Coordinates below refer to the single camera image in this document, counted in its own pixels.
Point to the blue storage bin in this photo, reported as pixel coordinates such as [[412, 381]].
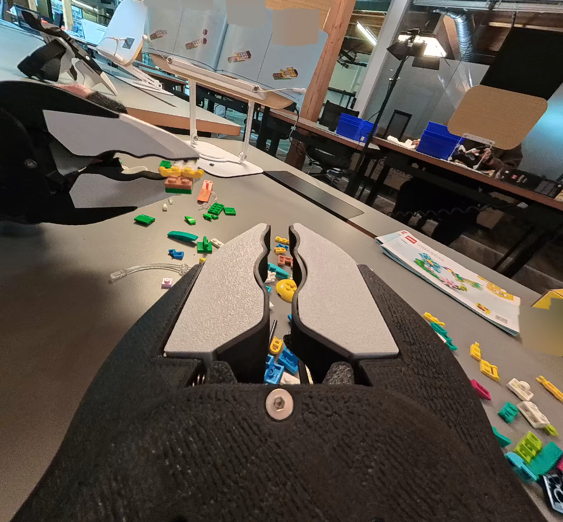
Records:
[[352, 126], [437, 141]]

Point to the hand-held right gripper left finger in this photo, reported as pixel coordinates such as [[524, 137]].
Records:
[[220, 306]]

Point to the studio light on tripod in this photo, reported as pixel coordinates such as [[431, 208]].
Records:
[[398, 49]]

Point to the yellow round toy piece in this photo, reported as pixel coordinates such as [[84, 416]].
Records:
[[285, 290]]

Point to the flat green toy brick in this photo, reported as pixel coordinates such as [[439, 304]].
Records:
[[144, 219]]

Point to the brown background table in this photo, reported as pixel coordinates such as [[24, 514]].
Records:
[[308, 122], [484, 177]]

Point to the black printed toy tile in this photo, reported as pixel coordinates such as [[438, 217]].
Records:
[[555, 489]]

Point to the orange toy piece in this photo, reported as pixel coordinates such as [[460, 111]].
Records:
[[205, 192]]

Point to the teal curved toy piece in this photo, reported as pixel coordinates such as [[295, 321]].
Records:
[[182, 236]]

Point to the white tablet stand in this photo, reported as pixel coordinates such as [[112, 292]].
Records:
[[228, 163]]

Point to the silver air duct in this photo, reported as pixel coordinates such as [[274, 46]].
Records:
[[464, 34]]

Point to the colourful toy brick pile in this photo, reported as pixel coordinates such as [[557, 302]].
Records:
[[490, 370]]

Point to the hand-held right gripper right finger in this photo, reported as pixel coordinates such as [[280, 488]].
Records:
[[343, 306]]

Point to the multicoloured toy brick assembly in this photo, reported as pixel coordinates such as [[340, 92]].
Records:
[[178, 184]]

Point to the toy brick instruction booklet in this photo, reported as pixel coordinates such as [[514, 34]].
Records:
[[440, 276]]

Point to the small blue toy brick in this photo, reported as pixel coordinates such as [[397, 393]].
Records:
[[176, 254]]

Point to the wooden support post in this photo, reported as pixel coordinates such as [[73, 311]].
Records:
[[334, 38]]

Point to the transparent curved plastic piece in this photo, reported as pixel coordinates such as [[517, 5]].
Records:
[[115, 274]]

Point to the open instruction book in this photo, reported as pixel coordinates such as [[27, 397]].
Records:
[[206, 42]]

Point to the yellow cardboard box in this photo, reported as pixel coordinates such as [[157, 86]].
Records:
[[552, 297]]

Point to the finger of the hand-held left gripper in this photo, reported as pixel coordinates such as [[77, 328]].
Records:
[[114, 192], [88, 130]]

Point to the black office chair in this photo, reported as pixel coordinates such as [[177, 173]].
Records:
[[330, 113]]

